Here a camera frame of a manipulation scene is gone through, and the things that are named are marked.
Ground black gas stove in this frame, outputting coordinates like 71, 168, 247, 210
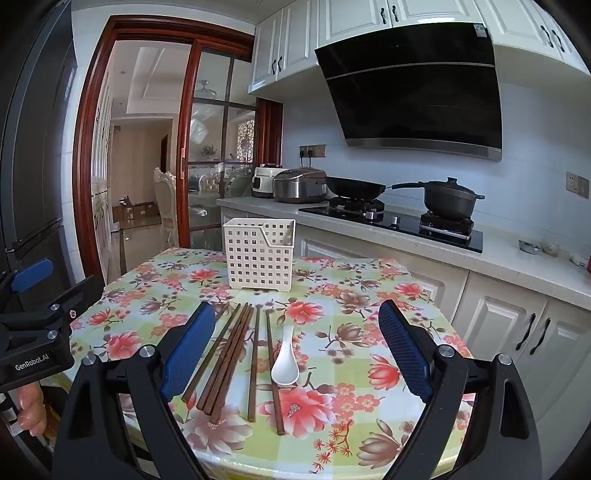
298, 198, 484, 254

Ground white ornate dining chair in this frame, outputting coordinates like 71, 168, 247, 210
153, 167, 178, 232

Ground white upper kitchen cabinets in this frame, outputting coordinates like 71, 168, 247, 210
248, 0, 591, 95

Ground black lidded pot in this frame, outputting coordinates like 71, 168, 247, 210
422, 178, 485, 220

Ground white panelled hallway cabinet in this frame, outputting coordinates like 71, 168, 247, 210
90, 69, 114, 278

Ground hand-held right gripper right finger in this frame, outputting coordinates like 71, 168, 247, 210
378, 299, 544, 480

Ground white ceramic spoon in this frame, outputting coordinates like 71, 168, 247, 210
271, 325, 301, 386

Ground black range hood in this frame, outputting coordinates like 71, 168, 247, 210
315, 21, 503, 162

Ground white lower kitchen cabinets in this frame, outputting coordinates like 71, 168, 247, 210
219, 208, 591, 439

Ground white rice cooker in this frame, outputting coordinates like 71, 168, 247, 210
252, 164, 289, 199

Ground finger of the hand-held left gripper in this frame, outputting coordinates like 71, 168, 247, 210
0, 257, 54, 318
47, 276, 105, 332

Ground floral tablecloth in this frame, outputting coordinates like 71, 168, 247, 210
69, 247, 476, 480

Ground person's left hand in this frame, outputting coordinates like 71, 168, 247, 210
16, 382, 48, 437

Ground silver rice cooker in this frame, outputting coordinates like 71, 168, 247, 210
272, 168, 328, 204

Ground black frying pan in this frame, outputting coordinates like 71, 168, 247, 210
324, 176, 428, 200

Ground white kitchen cabinets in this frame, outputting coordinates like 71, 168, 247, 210
248, 0, 591, 95
219, 208, 591, 439

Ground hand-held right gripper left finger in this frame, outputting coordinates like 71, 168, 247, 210
53, 301, 218, 480

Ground cardboard boxes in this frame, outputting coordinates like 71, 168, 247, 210
113, 196, 158, 222

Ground small wall socket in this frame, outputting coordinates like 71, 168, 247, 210
566, 172, 590, 199

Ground row of wooden chopsticks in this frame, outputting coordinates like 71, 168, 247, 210
181, 302, 286, 437

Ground red wooden door frame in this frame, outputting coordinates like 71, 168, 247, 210
74, 15, 283, 287

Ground glass sliding door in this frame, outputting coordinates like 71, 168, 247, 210
178, 39, 257, 250

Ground white perforated plastic basket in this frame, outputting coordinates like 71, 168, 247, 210
223, 218, 296, 291

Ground white stone countertop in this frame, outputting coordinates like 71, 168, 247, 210
216, 196, 591, 301

